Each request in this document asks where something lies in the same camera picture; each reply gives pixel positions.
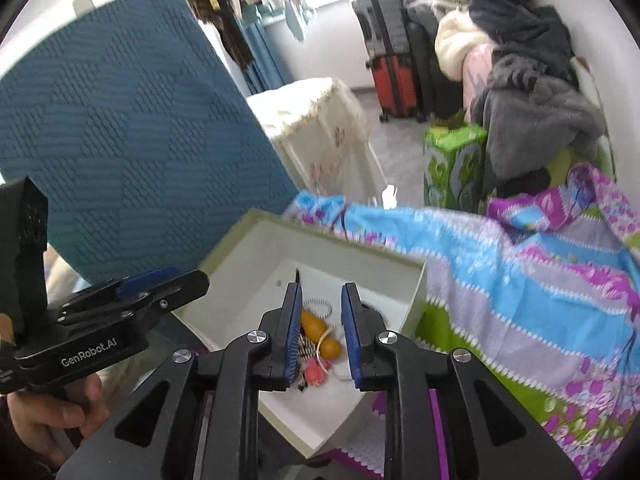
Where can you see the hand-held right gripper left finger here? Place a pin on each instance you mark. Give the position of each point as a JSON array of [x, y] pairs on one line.
[[292, 330]]

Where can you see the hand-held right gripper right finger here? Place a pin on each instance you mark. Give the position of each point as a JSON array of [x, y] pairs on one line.
[[350, 330]]

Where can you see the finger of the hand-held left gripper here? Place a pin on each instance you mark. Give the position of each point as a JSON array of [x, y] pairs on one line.
[[175, 292], [147, 280]]

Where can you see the orange gourd pendant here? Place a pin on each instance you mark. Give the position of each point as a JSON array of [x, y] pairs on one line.
[[312, 325]]

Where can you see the black rhinestone hair stick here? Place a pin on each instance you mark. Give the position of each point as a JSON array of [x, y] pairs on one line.
[[298, 276]]

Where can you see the white cardboard box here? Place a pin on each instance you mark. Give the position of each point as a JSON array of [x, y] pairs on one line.
[[280, 245]]

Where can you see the person's left hand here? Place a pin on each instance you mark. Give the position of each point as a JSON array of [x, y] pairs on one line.
[[45, 415]]

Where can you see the floral patterned bedsheet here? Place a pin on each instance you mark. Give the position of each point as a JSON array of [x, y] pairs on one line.
[[500, 280]]

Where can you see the green printed box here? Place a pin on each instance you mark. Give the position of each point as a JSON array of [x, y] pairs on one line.
[[452, 165]]

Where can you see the white lace covered table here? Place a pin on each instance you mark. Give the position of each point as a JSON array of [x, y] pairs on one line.
[[310, 125]]

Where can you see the red suitcase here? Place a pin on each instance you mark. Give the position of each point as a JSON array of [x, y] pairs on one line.
[[397, 85]]

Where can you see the blue curtain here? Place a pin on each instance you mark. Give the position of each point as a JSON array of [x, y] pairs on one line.
[[262, 55]]

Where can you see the lime green cushion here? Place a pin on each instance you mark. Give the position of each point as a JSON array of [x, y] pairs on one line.
[[562, 160]]

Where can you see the black suitcase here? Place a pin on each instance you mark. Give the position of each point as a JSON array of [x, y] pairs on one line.
[[432, 70]]

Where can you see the yellow plaid hanging garment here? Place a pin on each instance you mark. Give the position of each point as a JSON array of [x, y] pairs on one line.
[[220, 10]]

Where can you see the grey fleece garment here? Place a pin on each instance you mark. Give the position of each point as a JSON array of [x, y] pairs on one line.
[[530, 115]]

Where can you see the pink blanket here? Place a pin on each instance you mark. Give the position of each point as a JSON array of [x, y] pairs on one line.
[[477, 72]]

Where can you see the dark grey suitcase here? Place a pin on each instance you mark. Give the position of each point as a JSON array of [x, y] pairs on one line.
[[382, 25]]

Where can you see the cream fleece blanket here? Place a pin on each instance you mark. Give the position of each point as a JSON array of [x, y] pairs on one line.
[[457, 40]]

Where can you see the dark clothes pile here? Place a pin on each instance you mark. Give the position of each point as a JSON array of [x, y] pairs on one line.
[[530, 25]]

